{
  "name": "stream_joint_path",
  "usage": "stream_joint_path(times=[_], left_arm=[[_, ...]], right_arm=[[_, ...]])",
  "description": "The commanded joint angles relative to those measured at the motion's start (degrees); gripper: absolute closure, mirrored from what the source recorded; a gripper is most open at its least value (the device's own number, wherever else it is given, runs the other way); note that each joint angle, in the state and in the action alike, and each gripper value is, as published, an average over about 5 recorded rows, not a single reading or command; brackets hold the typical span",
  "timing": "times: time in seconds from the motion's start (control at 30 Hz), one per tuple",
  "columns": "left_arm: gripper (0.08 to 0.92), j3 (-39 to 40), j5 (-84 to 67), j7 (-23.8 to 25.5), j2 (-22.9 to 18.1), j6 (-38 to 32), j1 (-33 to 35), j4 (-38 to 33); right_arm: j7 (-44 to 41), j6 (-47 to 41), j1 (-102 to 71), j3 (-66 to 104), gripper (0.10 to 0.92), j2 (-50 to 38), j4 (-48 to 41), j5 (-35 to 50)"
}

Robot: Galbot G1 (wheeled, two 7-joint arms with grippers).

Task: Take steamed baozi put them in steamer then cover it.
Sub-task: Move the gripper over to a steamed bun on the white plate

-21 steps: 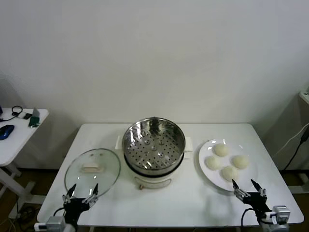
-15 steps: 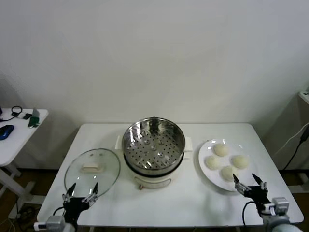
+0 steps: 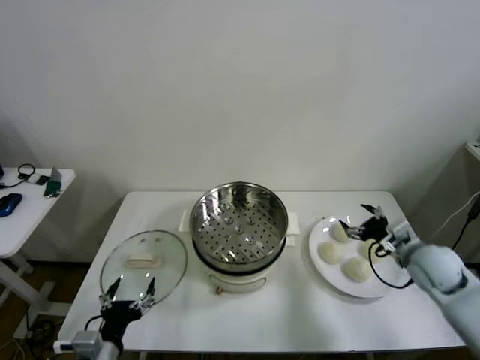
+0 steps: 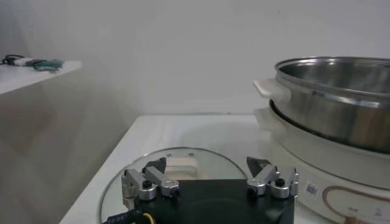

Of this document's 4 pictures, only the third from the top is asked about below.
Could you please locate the white steamed baozi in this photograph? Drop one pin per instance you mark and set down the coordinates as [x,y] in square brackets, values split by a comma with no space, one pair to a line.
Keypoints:
[339,236]
[358,269]
[365,252]
[330,252]

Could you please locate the grey pointed card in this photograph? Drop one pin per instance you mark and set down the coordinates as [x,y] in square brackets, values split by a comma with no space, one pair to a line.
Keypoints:
[56,174]

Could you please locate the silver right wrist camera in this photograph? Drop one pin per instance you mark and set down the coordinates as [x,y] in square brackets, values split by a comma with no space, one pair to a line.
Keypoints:
[399,236]

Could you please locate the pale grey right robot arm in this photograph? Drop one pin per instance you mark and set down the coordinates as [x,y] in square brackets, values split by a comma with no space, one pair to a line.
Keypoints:
[438,266]

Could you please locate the white electric cooker pot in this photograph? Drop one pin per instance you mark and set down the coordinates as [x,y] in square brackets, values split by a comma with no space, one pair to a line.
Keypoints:
[240,279]

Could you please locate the white side table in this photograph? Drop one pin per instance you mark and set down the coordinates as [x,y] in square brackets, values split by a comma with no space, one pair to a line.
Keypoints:
[22,228]

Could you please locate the stainless steel steamer basket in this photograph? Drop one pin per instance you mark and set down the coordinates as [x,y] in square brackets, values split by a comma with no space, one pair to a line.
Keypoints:
[202,217]

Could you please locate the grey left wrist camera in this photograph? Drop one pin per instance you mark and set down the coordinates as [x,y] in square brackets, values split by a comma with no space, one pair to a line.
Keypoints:
[87,343]

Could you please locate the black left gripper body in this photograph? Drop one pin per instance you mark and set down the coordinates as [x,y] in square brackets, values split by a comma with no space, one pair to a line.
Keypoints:
[118,315]

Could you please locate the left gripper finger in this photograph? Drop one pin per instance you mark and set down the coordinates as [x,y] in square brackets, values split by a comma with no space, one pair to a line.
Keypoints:
[147,296]
[110,292]

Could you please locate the blue computer mouse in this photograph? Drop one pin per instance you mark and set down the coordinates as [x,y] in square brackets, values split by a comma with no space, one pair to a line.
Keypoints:
[9,204]

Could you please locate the white round plate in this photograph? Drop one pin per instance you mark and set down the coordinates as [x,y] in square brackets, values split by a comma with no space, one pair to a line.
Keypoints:
[330,273]

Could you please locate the small black phone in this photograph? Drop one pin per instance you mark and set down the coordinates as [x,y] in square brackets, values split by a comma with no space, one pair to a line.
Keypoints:
[43,180]

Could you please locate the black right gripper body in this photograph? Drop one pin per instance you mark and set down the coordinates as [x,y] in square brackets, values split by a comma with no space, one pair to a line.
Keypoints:
[375,230]

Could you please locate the glass pot lid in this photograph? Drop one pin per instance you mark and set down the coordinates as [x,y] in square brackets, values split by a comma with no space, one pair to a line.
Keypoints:
[168,255]

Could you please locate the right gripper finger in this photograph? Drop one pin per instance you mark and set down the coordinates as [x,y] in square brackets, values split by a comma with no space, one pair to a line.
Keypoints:
[376,212]
[354,231]

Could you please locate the small white adapter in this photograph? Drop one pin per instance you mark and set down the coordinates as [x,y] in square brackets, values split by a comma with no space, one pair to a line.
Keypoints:
[34,179]

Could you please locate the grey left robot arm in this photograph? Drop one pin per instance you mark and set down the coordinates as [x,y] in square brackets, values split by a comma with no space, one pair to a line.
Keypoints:
[110,350]

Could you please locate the green flat object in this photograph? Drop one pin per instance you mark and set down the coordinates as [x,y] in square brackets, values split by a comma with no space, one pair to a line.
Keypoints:
[52,187]

